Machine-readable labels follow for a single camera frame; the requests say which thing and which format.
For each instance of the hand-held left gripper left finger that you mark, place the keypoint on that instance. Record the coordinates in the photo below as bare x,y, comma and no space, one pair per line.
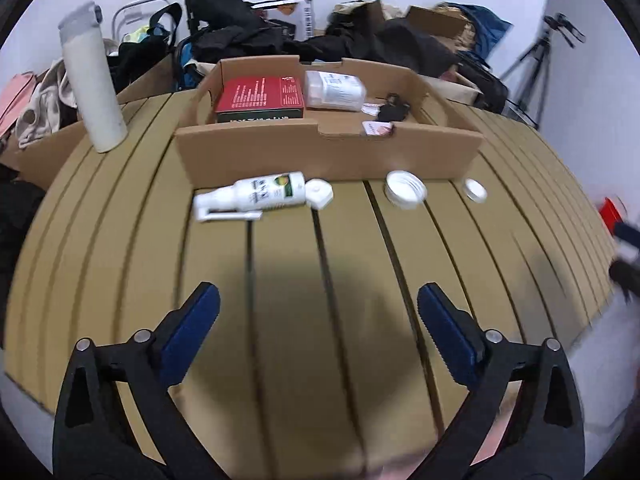
192,330

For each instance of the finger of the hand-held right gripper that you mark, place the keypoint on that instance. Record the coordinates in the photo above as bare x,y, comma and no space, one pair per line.
627,277
629,235

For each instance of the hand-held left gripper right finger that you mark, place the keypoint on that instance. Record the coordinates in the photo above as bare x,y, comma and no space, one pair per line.
447,332

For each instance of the white spray bottle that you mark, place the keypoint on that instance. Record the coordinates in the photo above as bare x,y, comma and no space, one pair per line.
260,191

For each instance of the cardboard tray box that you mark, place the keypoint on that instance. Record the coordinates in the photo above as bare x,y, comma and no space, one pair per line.
300,155

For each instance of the pink and white packet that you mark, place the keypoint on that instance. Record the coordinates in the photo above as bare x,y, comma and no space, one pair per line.
378,128

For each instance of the black keys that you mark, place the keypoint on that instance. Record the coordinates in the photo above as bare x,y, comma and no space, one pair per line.
392,109

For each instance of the red box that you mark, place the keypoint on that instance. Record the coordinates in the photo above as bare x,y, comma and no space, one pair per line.
255,95

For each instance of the translucent plastic container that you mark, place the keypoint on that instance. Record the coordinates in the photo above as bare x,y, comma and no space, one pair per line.
332,90

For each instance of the red cup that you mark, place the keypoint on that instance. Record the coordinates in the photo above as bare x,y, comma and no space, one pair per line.
611,212

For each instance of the tan slatted folding table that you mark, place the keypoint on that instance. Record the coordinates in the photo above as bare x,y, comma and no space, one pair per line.
300,310

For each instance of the white round lid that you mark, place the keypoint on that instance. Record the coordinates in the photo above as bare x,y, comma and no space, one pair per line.
406,196

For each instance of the small white cap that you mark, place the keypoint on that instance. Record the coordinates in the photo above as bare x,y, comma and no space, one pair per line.
475,191

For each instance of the white hexagonal cap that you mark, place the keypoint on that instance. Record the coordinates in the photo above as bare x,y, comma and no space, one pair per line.
319,192

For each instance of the black tripod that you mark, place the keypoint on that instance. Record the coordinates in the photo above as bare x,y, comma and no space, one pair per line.
537,70

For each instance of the black suitcase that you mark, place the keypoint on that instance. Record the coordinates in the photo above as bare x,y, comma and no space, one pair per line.
485,85

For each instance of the black clothing pile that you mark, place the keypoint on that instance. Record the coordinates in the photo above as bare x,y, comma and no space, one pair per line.
15,220

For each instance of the large cardboard box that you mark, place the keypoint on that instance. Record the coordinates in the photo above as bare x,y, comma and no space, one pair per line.
45,157

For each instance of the blue bag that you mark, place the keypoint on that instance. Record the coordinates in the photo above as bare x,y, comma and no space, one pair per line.
492,30

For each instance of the white thermos bottle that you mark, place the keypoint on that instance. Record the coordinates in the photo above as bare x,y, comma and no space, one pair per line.
95,95

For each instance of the wicker ball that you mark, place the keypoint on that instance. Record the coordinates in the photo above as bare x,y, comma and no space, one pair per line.
466,35

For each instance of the beige clothes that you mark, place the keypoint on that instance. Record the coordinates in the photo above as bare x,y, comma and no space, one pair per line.
45,105

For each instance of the pink bag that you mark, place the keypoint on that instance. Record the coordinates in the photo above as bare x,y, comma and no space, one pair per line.
15,100

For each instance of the black jacket heap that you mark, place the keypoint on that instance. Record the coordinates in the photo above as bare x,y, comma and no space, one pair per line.
400,45

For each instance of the open cardboard box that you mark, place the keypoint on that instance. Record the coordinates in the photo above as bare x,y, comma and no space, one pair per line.
435,17

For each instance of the black printed box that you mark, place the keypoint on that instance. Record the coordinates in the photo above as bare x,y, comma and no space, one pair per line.
302,20

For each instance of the metal chair frame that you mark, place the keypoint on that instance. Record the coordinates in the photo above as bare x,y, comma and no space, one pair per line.
137,4

